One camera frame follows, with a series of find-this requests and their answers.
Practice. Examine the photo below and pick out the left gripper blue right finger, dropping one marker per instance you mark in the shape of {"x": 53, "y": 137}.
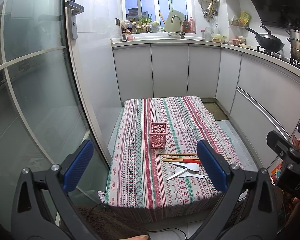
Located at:
{"x": 215, "y": 165}

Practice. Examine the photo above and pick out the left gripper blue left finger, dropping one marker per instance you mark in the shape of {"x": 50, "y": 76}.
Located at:
{"x": 75, "y": 164}

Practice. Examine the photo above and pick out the red plastic spoon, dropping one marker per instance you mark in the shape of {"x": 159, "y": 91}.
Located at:
{"x": 195, "y": 161}

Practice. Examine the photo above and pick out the white plastic spoon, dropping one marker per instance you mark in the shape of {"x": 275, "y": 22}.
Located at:
{"x": 179, "y": 172}
{"x": 188, "y": 174}

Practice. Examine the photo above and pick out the wooden chopstick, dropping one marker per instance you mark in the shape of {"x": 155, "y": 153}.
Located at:
{"x": 175, "y": 154}
{"x": 175, "y": 159}

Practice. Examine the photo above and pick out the white kitchen cabinets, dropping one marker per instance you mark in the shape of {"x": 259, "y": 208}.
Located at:
{"x": 258, "y": 92}

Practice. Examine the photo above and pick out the patterned striped tablecloth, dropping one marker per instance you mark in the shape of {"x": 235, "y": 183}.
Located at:
{"x": 137, "y": 187}

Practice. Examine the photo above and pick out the dark floor mat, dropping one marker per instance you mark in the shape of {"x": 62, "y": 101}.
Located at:
{"x": 216, "y": 111}

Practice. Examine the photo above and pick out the glass sliding door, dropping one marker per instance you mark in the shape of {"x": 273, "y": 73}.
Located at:
{"x": 41, "y": 117}

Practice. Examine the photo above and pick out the pink perforated utensil holder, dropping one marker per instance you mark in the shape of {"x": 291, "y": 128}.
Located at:
{"x": 157, "y": 134}

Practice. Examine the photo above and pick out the black wok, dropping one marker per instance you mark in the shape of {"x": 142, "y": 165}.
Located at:
{"x": 266, "y": 40}

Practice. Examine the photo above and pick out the pink soap bottle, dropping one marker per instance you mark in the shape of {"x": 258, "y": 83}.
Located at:
{"x": 192, "y": 26}

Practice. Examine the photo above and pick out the pink cup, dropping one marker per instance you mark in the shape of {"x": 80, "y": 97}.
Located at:
{"x": 130, "y": 38}

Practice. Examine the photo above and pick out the green cutting board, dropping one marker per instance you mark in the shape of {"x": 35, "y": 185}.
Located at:
{"x": 174, "y": 21}

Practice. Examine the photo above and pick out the potted green plants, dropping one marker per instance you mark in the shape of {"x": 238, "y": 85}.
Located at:
{"x": 144, "y": 25}

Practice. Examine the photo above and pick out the grey door handle lock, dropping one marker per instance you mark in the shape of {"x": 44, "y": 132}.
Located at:
{"x": 74, "y": 10}

